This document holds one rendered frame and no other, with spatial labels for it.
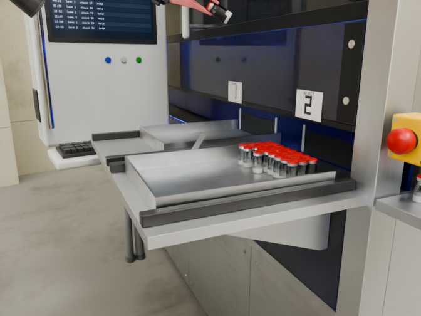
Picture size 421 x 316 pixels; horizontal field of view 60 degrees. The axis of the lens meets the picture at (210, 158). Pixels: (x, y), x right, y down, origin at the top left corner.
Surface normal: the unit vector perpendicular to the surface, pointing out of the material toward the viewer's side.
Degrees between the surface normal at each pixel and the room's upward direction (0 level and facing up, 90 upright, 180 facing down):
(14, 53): 90
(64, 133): 90
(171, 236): 90
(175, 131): 90
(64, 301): 0
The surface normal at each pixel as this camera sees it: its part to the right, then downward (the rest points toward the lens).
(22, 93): 0.60, 0.21
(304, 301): -0.92, 0.11
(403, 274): 0.40, 0.24
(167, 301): 0.00, -0.96
